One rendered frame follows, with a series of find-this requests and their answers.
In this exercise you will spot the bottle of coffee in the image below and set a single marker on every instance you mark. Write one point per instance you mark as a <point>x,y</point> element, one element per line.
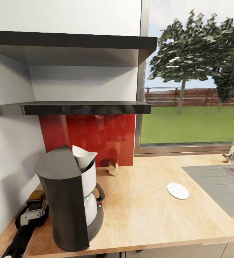
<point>37,200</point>

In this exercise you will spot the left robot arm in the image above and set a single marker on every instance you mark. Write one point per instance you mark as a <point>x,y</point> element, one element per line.
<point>25,222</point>

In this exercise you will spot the fixed window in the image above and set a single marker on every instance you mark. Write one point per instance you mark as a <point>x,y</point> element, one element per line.
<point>188,80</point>

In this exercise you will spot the fridge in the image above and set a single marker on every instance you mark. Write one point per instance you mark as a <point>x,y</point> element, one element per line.
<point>21,141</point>

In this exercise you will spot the drop in sink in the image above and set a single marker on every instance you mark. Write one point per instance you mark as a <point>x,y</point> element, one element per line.
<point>217,181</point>

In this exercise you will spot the paper coffee filter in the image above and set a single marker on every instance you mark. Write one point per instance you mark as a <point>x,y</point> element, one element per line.
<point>82,157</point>

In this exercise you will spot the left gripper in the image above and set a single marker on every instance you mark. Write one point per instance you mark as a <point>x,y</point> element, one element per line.
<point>29,229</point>

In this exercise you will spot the saucer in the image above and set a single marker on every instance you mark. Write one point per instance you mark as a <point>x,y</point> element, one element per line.
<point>178,190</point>

